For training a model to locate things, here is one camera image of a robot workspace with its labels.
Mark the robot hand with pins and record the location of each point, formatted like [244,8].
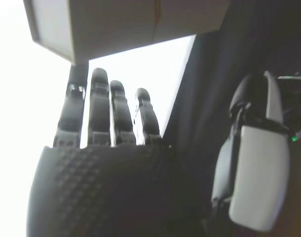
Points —
[103,192]

